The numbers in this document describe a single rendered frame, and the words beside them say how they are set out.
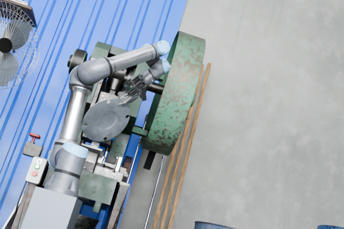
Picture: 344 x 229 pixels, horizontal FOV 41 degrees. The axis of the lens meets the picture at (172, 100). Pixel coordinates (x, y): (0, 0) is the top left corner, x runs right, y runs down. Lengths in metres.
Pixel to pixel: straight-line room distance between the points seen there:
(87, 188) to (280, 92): 2.52
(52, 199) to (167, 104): 0.98
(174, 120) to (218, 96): 1.73
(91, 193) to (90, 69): 0.80
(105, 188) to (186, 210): 1.58
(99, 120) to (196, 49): 0.74
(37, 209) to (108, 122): 0.81
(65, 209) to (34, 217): 0.13
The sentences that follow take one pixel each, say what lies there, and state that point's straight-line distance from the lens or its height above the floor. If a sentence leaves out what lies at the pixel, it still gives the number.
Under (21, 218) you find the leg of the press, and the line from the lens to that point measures 2.61.
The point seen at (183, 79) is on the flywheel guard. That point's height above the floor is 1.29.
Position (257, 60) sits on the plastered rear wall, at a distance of 4.63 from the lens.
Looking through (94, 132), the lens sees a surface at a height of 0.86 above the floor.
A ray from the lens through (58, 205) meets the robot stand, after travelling 1.99.
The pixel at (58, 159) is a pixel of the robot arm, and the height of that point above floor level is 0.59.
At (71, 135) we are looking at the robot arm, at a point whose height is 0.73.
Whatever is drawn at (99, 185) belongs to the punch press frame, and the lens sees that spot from 2.66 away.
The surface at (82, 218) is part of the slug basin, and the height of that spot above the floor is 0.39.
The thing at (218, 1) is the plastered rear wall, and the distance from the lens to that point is 4.77.
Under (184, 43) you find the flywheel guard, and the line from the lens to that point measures 2.82.
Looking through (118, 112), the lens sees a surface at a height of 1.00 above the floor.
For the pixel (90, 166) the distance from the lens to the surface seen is 2.73.
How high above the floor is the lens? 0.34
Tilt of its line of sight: 18 degrees up
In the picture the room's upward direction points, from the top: 16 degrees clockwise
